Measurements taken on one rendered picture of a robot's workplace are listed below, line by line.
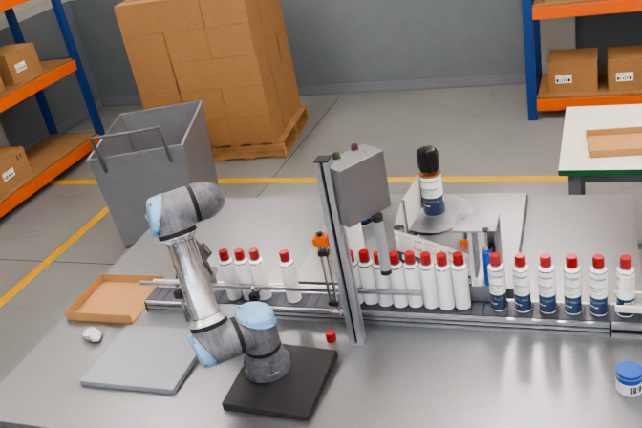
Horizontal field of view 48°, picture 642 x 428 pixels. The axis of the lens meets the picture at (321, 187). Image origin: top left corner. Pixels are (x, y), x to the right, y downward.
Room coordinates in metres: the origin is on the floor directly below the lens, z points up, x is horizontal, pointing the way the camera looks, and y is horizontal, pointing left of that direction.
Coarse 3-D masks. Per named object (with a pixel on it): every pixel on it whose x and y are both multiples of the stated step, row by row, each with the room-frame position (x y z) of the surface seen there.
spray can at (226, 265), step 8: (224, 248) 2.27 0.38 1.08; (224, 256) 2.24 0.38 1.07; (224, 264) 2.24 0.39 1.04; (232, 264) 2.25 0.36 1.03; (224, 272) 2.24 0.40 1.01; (232, 272) 2.24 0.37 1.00; (224, 280) 2.25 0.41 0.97; (232, 280) 2.24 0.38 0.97; (232, 296) 2.23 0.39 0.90; (240, 296) 2.24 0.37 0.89
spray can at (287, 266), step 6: (282, 252) 2.16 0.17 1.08; (288, 252) 2.16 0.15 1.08; (282, 258) 2.16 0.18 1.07; (288, 258) 2.16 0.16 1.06; (282, 264) 2.15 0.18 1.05; (288, 264) 2.15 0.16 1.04; (282, 270) 2.15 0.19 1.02; (288, 270) 2.14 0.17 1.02; (294, 270) 2.16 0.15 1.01; (282, 276) 2.16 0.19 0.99; (288, 276) 2.14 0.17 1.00; (294, 276) 2.15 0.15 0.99; (288, 282) 2.15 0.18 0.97; (294, 282) 2.15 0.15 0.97; (288, 294) 2.15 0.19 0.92; (294, 294) 2.15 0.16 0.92; (300, 294) 2.16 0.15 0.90; (288, 300) 2.16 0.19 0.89; (294, 300) 2.14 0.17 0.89; (300, 300) 2.15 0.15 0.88
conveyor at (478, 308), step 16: (160, 288) 2.43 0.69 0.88; (240, 304) 2.21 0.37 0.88; (272, 304) 2.17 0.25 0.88; (288, 304) 2.15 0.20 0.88; (304, 304) 2.13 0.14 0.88; (320, 304) 2.11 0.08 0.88; (480, 304) 1.94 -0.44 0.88; (512, 304) 1.90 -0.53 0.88; (560, 304) 1.85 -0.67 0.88; (576, 320) 1.77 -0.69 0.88; (592, 320) 1.75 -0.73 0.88; (608, 320) 1.73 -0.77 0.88
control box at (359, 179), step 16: (352, 160) 1.93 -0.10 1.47; (368, 160) 1.94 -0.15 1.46; (336, 176) 1.89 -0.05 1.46; (352, 176) 1.90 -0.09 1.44; (368, 176) 1.93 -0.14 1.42; (384, 176) 1.96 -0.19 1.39; (336, 192) 1.91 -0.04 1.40; (352, 192) 1.90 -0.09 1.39; (368, 192) 1.93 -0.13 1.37; (384, 192) 1.96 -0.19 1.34; (352, 208) 1.89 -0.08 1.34; (368, 208) 1.92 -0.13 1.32; (384, 208) 1.95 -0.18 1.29; (352, 224) 1.88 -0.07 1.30
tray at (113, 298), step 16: (96, 288) 2.60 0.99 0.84; (112, 288) 2.58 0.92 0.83; (128, 288) 2.56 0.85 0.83; (144, 288) 2.53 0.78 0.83; (80, 304) 2.49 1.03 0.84; (96, 304) 2.48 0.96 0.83; (112, 304) 2.46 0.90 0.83; (128, 304) 2.43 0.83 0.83; (144, 304) 2.41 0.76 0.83; (80, 320) 2.39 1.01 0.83; (96, 320) 2.36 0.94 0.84; (112, 320) 2.33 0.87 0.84; (128, 320) 2.30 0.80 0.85
